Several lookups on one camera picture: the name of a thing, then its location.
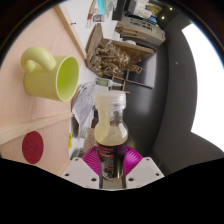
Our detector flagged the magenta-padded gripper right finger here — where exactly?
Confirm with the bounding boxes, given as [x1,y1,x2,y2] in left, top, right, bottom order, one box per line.
[121,145,165,188]

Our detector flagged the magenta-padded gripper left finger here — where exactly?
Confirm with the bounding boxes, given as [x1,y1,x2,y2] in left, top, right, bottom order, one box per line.
[61,148,102,190]

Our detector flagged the clear plastic drink bottle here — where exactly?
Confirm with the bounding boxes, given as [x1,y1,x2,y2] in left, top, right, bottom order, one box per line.
[93,90,130,181]

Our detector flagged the flat round red coaster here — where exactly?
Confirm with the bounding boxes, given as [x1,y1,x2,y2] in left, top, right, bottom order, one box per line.
[21,130,45,165]

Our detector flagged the crumpled printed paper sheet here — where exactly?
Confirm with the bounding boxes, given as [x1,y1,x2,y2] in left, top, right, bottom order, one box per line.
[71,82,98,138]

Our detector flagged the yellow-green ceramic mug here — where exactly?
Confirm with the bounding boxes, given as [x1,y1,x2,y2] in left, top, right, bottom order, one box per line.
[20,45,81,103]

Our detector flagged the cardboard box of wood pieces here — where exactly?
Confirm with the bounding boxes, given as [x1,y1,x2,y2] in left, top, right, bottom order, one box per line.
[84,22,156,78]

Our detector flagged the grey cluttered shelf unit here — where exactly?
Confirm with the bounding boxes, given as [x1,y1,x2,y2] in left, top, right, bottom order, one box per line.
[112,0,167,47]

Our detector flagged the small wooden frame stand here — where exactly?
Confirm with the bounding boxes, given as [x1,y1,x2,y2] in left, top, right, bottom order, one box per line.
[107,72,132,95]

